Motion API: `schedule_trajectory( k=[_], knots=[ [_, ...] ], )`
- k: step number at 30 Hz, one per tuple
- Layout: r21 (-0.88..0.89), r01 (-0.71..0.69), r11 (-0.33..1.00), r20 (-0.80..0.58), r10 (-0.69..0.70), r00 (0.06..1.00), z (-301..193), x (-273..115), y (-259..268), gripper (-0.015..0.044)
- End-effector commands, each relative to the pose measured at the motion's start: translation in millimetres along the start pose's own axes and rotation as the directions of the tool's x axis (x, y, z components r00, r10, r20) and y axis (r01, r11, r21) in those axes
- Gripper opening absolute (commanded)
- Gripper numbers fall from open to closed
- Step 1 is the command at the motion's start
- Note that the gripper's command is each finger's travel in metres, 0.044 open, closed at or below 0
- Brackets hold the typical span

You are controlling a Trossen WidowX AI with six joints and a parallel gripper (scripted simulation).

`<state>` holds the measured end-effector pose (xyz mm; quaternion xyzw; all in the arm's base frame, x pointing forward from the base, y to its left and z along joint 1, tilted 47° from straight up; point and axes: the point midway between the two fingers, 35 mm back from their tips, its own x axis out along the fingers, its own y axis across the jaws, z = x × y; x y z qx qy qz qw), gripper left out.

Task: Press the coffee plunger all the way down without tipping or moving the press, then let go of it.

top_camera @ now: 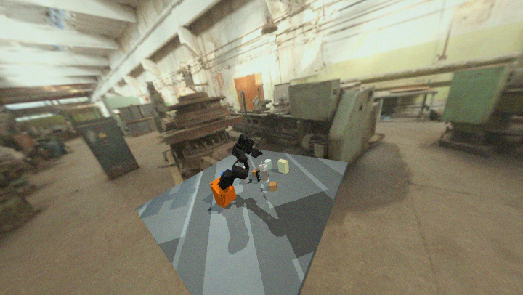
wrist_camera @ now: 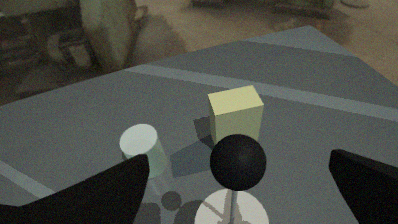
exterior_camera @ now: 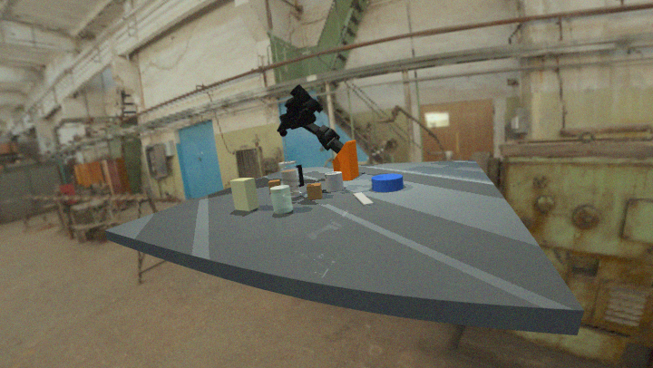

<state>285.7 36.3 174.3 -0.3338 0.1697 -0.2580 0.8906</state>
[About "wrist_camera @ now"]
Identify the pale yellow block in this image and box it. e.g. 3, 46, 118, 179
208, 85, 264, 145

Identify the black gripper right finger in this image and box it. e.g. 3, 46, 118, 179
329, 149, 398, 224

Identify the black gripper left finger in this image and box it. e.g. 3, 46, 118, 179
0, 154, 150, 224

